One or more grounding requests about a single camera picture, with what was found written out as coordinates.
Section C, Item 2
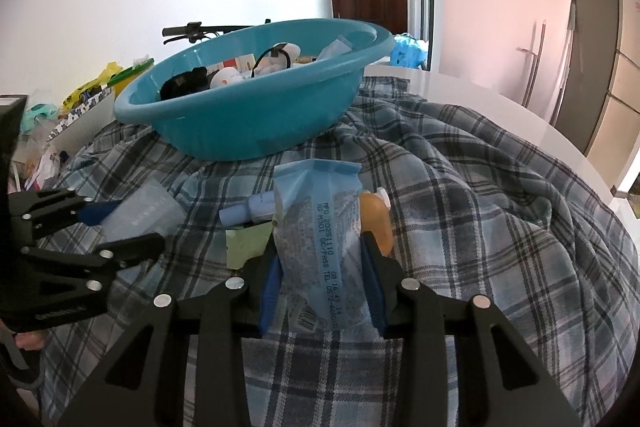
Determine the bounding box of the green paper note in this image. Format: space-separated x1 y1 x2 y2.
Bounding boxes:
226 223 274 270

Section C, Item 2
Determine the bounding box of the light blue pouch packet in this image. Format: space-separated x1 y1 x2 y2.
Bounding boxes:
272 159 373 334

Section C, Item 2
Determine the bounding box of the light blue spray bottle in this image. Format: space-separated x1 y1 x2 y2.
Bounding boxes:
219 192 276 228

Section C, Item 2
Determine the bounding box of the orange translucent plastic box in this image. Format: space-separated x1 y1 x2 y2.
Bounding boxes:
360 189 394 259

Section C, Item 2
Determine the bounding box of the teal plastic basin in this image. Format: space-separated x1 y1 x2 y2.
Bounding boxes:
114 19 396 162

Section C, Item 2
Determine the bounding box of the blue plaid cloth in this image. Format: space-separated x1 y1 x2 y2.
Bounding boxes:
37 77 636 427

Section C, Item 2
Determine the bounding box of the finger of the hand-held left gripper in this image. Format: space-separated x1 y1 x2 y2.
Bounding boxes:
7 188 122 230
20 232 167 304

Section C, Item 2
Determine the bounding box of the black fuzzy item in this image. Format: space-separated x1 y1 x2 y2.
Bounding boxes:
161 67 208 100

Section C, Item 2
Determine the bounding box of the black hair tie with tag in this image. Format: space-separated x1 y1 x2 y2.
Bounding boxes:
251 46 292 74

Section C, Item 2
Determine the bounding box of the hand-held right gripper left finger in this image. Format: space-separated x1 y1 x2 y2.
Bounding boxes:
57 237 284 427

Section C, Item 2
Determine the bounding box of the person's left hand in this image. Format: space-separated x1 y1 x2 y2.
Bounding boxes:
15 331 48 353

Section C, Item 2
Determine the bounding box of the yellow plastic bag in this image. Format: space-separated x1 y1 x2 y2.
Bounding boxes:
61 62 123 112

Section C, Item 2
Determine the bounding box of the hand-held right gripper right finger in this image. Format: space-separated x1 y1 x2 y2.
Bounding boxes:
360 231 583 427

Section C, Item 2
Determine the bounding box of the metal folding rack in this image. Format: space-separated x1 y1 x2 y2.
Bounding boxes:
517 0 576 122

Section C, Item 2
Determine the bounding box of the white glove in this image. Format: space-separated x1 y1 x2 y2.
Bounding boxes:
252 42 302 76

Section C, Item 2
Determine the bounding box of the clear snack bag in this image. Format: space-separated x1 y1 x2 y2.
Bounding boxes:
10 132 63 192

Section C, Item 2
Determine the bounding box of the black bicycle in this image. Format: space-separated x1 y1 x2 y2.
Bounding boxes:
162 19 272 46

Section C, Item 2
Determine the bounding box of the translucent mask packet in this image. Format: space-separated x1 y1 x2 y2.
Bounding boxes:
97 182 187 244

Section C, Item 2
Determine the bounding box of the yellow container with green rim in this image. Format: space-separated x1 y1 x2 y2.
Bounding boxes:
107 59 155 95

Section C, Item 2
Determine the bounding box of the blue plastic bag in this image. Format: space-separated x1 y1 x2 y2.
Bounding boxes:
390 33 430 68

